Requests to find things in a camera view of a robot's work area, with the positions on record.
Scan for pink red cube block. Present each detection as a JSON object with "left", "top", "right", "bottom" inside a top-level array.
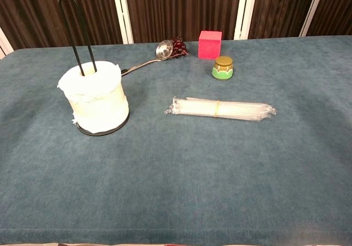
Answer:
[{"left": 197, "top": 30, "right": 223, "bottom": 60}]

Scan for blue table cloth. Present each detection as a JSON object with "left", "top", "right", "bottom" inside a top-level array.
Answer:
[{"left": 0, "top": 35, "right": 352, "bottom": 245}]

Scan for bundle of clear plastic straws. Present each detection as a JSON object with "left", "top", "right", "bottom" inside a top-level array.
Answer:
[{"left": 164, "top": 96, "right": 277, "bottom": 123}]

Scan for green jar with gold lid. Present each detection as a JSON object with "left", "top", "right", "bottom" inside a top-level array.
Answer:
[{"left": 212, "top": 56, "right": 234, "bottom": 81}]

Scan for steel ladle with black handle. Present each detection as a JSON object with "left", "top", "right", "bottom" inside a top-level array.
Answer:
[{"left": 120, "top": 39, "right": 174, "bottom": 78}]

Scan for white partition post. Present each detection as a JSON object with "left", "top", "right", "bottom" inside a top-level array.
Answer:
[
  {"left": 299, "top": 0, "right": 328, "bottom": 37},
  {"left": 111, "top": 0, "right": 135, "bottom": 45},
  {"left": 0, "top": 27, "right": 14, "bottom": 60},
  {"left": 234, "top": 0, "right": 260, "bottom": 40}
]

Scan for black wire towel holder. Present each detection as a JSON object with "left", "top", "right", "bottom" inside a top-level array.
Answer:
[{"left": 57, "top": 0, "right": 130, "bottom": 137}]

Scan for white paper towel roll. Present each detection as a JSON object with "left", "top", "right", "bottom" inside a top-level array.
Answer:
[{"left": 57, "top": 61, "right": 130, "bottom": 134}]

